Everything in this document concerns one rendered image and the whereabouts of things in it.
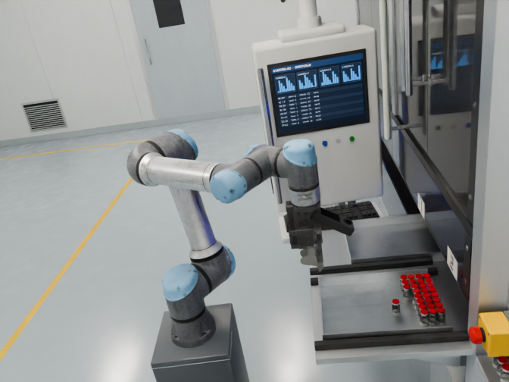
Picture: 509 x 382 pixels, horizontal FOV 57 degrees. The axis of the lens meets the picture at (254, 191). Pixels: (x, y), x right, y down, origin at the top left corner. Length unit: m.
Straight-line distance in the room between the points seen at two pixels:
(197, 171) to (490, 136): 0.64
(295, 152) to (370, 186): 1.14
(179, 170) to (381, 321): 0.71
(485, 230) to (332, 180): 1.10
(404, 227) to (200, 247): 0.78
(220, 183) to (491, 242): 0.61
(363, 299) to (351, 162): 0.80
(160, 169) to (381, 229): 0.92
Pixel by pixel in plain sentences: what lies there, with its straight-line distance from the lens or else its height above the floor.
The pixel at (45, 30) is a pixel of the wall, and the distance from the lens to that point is 7.32.
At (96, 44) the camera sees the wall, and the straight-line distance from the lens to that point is 7.06.
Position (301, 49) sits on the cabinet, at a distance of 1.94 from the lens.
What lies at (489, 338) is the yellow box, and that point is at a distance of 1.20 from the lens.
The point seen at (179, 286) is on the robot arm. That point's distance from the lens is 1.46.
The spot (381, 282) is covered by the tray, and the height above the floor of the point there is 0.88.
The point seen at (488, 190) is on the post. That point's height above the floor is 1.34.
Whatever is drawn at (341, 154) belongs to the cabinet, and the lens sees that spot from 2.09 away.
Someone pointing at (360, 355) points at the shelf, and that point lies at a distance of 1.33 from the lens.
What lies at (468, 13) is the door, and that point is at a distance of 1.15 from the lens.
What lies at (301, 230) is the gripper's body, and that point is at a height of 1.23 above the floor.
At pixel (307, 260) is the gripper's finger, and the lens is 1.23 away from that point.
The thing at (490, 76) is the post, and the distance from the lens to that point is 1.01.
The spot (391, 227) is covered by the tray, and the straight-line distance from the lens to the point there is 1.83.
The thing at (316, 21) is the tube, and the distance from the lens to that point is 1.98.
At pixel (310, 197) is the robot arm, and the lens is 1.12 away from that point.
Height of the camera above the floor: 1.83
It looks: 25 degrees down
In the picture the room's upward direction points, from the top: 10 degrees counter-clockwise
